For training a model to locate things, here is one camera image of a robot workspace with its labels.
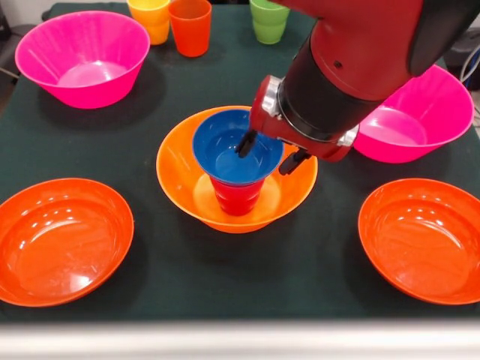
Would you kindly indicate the dark green tablecloth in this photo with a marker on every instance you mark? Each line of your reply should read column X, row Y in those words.
column 243, row 281

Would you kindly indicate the yellow plastic cup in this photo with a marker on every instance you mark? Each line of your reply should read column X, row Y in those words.
column 150, row 22

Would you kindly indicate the crimson plastic cup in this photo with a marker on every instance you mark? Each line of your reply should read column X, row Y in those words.
column 236, row 198

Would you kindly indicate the blue small bowl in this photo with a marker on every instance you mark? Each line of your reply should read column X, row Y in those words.
column 217, row 150

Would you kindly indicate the black pedestal foot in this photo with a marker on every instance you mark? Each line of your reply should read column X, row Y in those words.
column 5, row 26
column 459, row 56

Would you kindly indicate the red shallow bowl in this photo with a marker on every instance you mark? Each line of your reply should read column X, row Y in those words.
column 60, row 243
column 423, row 243

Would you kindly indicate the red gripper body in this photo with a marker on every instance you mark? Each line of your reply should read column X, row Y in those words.
column 307, row 144

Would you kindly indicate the pink large bowl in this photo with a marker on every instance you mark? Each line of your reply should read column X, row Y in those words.
column 431, row 112
column 82, row 48

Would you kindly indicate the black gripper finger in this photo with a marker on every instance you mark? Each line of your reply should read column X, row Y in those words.
column 293, row 162
column 245, row 144

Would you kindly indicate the orange large bowl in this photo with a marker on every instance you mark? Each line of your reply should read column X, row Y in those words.
column 176, row 168

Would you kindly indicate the green plastic cup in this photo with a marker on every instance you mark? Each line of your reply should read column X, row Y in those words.
column 268, row 22

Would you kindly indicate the red-orange plastic cup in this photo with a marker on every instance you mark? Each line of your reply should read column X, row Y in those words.
column 189, row 33

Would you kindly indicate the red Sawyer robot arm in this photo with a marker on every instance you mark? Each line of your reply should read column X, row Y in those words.
column 367, row 48

